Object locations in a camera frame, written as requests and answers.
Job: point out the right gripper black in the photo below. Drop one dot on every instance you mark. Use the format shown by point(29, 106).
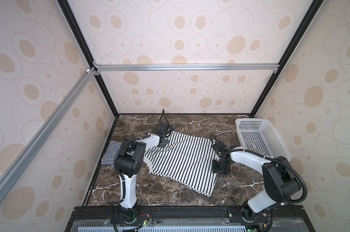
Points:
point(216, 145)

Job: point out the white plastic laundry basket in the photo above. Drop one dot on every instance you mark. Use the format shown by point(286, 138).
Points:
point(260, 136)

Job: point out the black corner post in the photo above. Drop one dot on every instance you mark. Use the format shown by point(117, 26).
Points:
point(73, 24)
point(302, 28)

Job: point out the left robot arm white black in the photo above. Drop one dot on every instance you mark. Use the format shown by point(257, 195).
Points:
point(128, 163)

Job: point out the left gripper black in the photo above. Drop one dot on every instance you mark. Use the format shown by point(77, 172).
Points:
point(166, 142)

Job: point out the right black corner post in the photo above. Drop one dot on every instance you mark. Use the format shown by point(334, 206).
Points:
point(302, 28)

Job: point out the horizontal aluminium back rail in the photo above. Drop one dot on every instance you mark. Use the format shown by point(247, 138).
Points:
point(187, 67)

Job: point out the blue white striped tank top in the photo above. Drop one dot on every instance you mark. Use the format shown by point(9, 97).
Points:
point(111, 152)

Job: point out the diagonal aluminium left rail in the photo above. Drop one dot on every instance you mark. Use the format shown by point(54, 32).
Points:
point(19, 165)

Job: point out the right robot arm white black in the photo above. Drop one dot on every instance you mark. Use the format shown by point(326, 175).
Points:
point(282, 184)

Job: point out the left black corner post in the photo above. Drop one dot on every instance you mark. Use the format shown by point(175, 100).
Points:
point(73, 24)

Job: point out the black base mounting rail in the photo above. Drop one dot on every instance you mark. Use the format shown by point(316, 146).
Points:
point(189, 219)

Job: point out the black white striped tank top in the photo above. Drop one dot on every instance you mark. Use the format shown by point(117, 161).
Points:
point(187, 160)

